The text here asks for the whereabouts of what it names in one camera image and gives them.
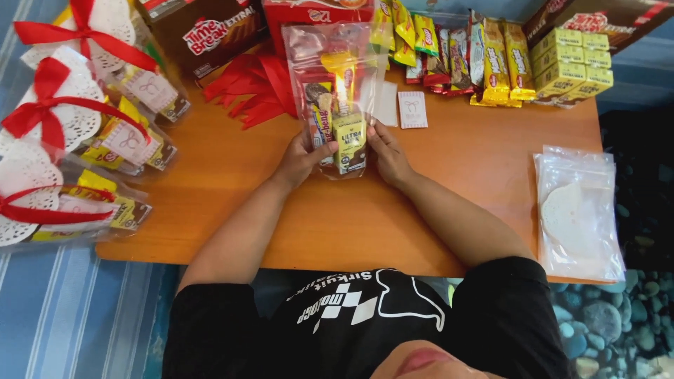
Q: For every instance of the person's left hand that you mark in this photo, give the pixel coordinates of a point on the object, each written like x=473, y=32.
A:
x=295, y=160

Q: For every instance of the person's right hand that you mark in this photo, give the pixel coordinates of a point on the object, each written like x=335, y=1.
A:
x=392, y=160

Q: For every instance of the person's right fingers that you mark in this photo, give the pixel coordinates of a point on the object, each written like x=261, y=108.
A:
x=376, y=138

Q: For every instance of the clear plastic snack bag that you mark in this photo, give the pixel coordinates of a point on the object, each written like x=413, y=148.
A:
x=337, y=94

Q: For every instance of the yellow milk carton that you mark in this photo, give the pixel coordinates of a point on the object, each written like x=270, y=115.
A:
x=349, y=142

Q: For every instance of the white paper sheet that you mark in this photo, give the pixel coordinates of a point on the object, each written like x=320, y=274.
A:
x=388, y=102

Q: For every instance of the white card with bow print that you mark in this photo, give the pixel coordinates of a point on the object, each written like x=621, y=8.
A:
x=413, y=110

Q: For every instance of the red chocolate wafer packet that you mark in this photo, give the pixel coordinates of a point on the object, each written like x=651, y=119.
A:
x=317, y=105

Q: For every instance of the yellow snack bar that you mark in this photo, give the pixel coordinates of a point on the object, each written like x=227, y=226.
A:
x=342, y=79

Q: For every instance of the heap of yellow snack packets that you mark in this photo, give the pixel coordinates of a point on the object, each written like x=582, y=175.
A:
x=403, y=31

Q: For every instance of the heap of brown chocolate packets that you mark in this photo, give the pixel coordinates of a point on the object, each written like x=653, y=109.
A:
x=453, y=58

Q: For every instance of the yellow wafer bar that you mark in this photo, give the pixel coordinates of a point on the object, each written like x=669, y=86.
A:
x=518, y=60
x=495, y=60
x=492, y=103

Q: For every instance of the pile of red ribbons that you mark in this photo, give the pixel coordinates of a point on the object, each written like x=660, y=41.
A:
x=258, y=87

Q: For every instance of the red snack carton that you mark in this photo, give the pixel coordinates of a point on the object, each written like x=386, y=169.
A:
x=310, y=13

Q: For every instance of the person's black printed t-shirt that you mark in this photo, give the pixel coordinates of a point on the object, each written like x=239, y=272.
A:
x=342, y=326

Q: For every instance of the white paper doily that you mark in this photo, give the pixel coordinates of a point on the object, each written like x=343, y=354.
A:
x=561, y=213

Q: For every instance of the brown snack carton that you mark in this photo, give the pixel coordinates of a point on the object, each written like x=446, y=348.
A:
x=203, y=37
x=605, y=18

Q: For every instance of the stack of yellow milk cartons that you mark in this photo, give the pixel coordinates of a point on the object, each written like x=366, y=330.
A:
x=571, y=66

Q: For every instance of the stack of clear plastic bags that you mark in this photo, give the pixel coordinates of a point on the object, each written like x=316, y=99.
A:
x=579, y=252

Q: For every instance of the ribboned gift snack pack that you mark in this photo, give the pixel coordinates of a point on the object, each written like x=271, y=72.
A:
x=68, y=113
x=52, y=208
x=105, y=42

